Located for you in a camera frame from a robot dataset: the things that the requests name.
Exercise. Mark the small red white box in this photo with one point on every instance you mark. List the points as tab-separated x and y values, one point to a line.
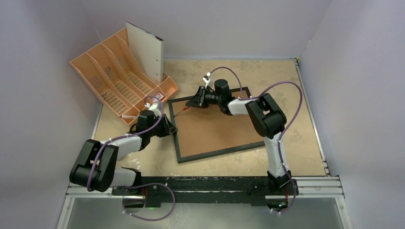
160	96

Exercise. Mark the red white marker pen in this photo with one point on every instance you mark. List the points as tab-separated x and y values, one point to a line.
128	117

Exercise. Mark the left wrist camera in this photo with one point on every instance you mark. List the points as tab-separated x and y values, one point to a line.
156	108

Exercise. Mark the black sunflower photo frame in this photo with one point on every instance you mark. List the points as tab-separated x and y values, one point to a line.
207	132

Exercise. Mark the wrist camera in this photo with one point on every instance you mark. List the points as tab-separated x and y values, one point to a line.
156	108
207	80

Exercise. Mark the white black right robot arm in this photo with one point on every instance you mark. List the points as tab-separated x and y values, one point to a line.
266	116

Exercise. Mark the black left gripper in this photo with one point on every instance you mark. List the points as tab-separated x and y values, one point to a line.
171	129

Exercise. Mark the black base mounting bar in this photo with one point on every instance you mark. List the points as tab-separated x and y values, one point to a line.
210	190

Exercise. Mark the white binder board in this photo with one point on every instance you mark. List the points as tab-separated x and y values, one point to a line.
148	50

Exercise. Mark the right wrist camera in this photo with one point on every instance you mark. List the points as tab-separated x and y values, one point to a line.
207	80

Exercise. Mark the peach plastic file organizer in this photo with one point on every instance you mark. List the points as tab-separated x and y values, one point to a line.
112	73

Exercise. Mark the aluminium rail frame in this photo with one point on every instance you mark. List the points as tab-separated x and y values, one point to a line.
325	187

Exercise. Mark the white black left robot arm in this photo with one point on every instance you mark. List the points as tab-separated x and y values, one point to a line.
95	167

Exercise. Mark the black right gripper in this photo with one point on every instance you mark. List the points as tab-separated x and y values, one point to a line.
202	97

